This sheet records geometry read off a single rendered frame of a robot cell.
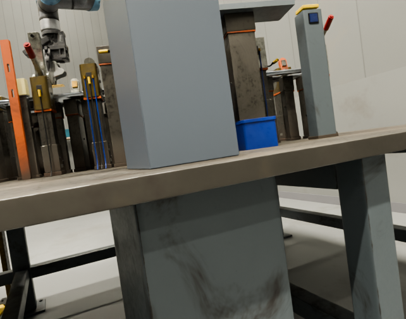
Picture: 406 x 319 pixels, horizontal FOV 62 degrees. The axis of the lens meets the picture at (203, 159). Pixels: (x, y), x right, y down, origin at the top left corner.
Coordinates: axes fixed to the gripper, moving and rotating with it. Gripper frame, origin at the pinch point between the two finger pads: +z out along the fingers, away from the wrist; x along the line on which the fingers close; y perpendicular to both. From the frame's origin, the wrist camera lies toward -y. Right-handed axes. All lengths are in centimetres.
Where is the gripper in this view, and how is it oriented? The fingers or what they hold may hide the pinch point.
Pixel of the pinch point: (52, 82)
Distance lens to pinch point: 152.5
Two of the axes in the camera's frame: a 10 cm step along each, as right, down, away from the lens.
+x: -1.7, -0.1, 9.9
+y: 9.8, -1.3, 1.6
